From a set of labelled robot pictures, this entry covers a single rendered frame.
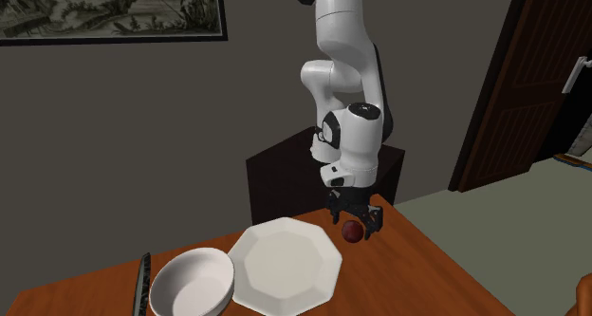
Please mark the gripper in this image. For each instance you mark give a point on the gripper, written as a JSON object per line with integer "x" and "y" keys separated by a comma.
{"x": 350, "y": 198}

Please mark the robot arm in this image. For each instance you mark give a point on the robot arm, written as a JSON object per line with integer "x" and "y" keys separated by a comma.
{"x": 344, "y": 51}

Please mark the dark red apple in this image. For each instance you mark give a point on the dark red apple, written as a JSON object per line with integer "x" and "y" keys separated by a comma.
{"x": 353, "y": 231}

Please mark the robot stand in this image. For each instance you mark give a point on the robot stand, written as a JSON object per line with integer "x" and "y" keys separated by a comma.
{"x": 277, "y": 181}

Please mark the white angular plate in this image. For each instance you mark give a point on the white angular plate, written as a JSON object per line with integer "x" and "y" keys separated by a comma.
{"x": 283, "y": 266}

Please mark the white bowl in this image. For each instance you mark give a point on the white bowl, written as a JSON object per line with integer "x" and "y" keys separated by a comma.
{"x": 193, "y": 285}

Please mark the brown wooden door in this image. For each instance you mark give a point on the brown wooden door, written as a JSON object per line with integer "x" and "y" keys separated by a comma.
{"x": 513, "y": 83}

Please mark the dark patterned knife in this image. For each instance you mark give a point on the dark patterned knife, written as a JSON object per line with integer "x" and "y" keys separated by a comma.
{"x": 142, "y": 285}

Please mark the brown wooden chair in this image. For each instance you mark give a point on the brown wooden chair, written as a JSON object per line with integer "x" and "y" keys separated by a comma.
{"x": 583, "y": 296}

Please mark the framed landscape picture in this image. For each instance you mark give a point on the framed landscape picture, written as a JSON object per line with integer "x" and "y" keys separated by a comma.
{"x": 106, "y": 9}

